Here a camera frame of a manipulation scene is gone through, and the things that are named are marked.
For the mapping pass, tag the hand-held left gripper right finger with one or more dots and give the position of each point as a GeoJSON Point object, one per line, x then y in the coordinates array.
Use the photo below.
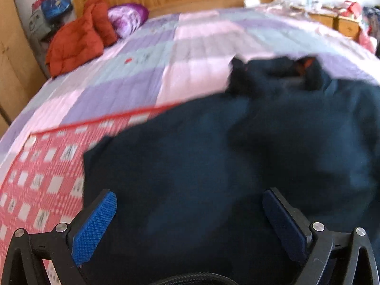
{"type": "Point", "coordinates": [285, 228]}

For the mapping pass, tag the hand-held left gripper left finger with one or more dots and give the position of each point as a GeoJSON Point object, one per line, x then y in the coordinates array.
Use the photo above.
{"type": "Point", "coordinates": [95, 225]}

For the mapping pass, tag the navy padded jacket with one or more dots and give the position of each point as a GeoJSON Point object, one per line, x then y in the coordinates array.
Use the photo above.
{"type": "Point", "coordinates": [190, 169]}

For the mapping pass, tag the red checkered mat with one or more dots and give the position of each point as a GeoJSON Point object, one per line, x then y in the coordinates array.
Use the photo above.
{"type": "Point", "coordinates": [44, 169]}

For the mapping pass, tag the wooden wardrobe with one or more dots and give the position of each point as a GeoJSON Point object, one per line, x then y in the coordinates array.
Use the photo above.
{"type": "Point", "coordinates": [14, 59]}

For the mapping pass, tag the orange padded jacket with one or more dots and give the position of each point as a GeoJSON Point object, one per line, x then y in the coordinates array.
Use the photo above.
{"type": "Point", "coordinates": [77, 41]}

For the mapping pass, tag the pastel patchwork quilt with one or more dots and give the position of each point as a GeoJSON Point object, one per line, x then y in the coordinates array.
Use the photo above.
{"type": "Point", "coordinates": [178, 50]}

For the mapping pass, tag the pink bag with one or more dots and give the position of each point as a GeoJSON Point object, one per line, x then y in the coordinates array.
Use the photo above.
{"type": "Point", "coordinates": [366, 40]}

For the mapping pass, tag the grey bag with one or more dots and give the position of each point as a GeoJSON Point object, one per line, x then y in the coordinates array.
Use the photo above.
{"type": "Point", "coordinates": [41, 22]}

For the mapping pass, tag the purple floral pillow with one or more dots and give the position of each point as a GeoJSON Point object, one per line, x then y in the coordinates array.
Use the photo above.
{"type": "Point", "coordinates": [127, 17]}

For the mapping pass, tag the blue printed bag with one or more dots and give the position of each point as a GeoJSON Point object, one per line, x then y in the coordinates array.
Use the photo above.
{"type": "Point", "coordinates": [56, 4]}

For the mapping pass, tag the cluttered pile of bags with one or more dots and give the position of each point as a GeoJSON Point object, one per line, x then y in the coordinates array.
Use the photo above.
{"type": "Point", "coordinates": [369, 14]}

